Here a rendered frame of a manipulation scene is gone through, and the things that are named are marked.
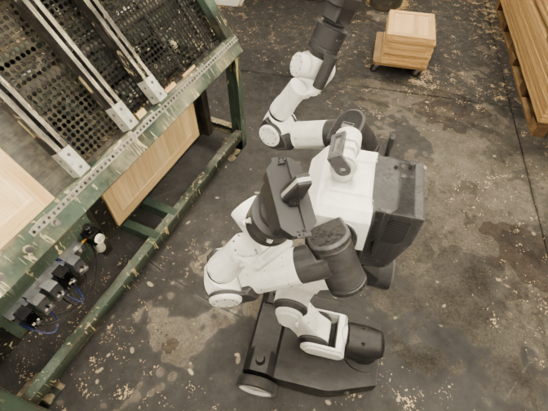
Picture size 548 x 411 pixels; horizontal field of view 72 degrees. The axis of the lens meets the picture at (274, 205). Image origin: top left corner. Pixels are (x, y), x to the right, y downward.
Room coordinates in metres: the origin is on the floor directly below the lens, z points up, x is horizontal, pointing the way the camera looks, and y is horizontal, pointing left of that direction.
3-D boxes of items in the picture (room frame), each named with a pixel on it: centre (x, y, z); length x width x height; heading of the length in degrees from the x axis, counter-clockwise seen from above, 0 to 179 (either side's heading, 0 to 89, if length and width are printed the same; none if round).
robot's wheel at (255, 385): (0.46, 0.09, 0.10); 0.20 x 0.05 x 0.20; 77
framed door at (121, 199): (1.72, 0.74, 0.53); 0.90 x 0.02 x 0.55; 155
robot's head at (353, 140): (0.68, -0.18, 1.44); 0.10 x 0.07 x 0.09; 167
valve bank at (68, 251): (0.72, 0.85, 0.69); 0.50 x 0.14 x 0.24; 155
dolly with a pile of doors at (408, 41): (3.55, -1.25, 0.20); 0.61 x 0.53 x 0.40; 167
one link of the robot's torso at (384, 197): (0.66, -0.23, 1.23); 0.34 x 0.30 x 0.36; 167
